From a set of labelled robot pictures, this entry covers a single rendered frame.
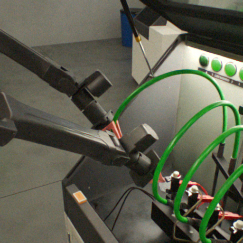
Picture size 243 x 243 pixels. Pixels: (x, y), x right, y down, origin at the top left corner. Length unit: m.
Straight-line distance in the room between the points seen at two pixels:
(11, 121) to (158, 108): 0.83
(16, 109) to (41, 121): 0.05
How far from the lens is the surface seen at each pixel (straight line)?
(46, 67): 0.89
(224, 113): 1.02
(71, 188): 1.17
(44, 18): 7.27
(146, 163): 0.86
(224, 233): 0.99
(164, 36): 3.58
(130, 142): 0.79
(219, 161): 1.09
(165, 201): 0.87
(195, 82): 1.22
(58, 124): 0.59
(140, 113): 1.20
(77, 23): 7.50
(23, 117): 0.53
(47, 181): 2.76
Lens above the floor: 1.70
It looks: 28 degrees down
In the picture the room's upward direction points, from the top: straight up
